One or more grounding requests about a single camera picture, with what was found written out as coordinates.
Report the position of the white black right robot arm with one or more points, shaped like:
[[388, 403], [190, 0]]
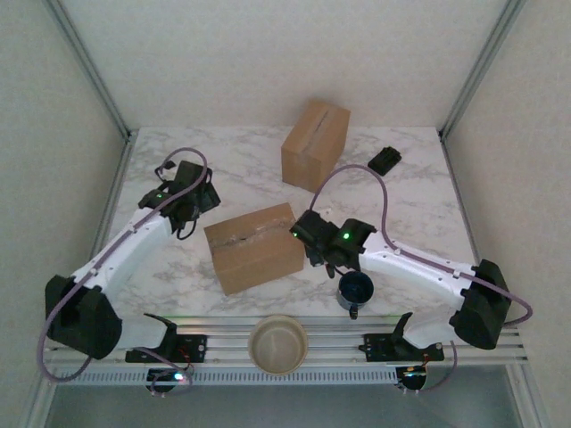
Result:
[[410, 267]]

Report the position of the dark blue mug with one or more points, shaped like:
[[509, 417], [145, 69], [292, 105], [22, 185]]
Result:
[[355, 292]]

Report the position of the black base electronics module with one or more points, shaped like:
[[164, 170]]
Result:
[[163, 379], [412, 381]]

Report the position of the brown cardboard express box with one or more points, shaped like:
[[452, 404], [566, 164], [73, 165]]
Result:
[[254, 254], [314, 147]]

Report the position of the aluminium frame post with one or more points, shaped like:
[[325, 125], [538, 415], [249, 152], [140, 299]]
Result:
[[482, 67], [89, 67]]

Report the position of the beige bowl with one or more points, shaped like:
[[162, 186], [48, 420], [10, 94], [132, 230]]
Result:
[[278, 343]]

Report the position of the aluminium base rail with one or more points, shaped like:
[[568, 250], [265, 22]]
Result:
[[334, 343]]

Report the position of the black folding phone stand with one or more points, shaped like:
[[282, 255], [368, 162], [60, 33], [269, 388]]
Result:
[[386, 160]]

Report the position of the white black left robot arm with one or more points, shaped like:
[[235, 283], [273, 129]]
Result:
[[129, 245]]

